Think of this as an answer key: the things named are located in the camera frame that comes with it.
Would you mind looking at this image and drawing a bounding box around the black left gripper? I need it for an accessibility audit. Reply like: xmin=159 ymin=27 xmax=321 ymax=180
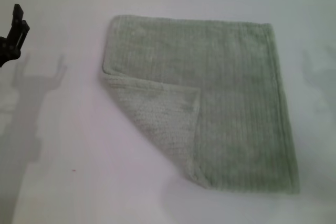
xmin=0 ymin=3 xmax=30 ymax=68

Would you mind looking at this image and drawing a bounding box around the pale green ribbed towel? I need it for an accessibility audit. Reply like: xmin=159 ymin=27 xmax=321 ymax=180
xmin=98 ymin=15 xmax=300 ymax=196

